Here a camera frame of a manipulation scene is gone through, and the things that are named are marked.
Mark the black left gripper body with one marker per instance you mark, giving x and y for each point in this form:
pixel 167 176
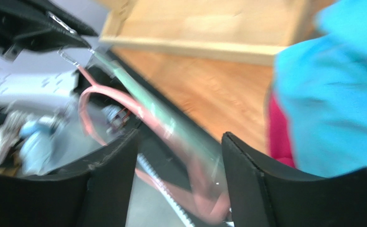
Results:
pixel 39 26

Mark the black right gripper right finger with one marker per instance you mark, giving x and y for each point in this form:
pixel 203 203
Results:
pixel 267 193

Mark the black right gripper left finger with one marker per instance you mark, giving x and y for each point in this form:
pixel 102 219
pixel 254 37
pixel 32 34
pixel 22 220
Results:
pixel 93 191

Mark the magenta t shirt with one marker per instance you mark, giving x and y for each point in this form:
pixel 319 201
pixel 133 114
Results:
pixel 279 142

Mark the pale green hanger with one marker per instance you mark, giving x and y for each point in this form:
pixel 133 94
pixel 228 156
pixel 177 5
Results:
pixel 180 136

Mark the light blue t shirt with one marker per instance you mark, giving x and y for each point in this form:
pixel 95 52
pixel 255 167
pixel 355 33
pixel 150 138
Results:
pixel 321 86

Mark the pink hanger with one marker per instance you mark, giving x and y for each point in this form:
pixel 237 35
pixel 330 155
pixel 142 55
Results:
pixel 167 165

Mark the wooden clothes rack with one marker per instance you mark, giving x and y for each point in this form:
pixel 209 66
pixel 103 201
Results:
pixel 248 31

